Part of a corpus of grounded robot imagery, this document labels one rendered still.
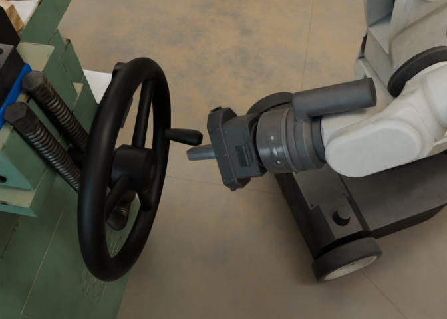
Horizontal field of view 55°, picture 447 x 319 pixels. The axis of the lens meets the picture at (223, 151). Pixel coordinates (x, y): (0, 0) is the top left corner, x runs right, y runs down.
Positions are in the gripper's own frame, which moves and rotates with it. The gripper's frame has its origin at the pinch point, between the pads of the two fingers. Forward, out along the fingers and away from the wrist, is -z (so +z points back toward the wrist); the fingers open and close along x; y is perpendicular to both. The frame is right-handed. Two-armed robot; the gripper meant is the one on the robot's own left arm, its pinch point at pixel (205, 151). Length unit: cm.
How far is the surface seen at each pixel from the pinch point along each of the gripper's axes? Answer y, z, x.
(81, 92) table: 13.0, -7.2, 14.0
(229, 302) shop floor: -36, -32, -56
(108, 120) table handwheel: 21.7, 4.5, 10.7
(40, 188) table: 23.7, -7.3, 5.0
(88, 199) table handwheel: 25.9, 2.5, 4.0
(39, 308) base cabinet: 15.6, -31.9, -19.2
